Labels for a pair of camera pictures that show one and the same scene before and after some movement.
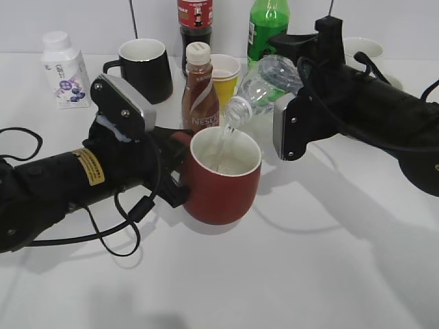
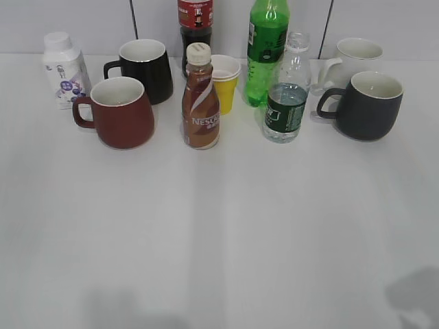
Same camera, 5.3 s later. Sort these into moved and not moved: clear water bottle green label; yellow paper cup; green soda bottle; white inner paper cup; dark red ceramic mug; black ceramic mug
Moved: clear water bottle green label; dark red ceramic mug
Not moved: black ceramic mug; green soda bottle; white inner paper cup; yellow paper cup
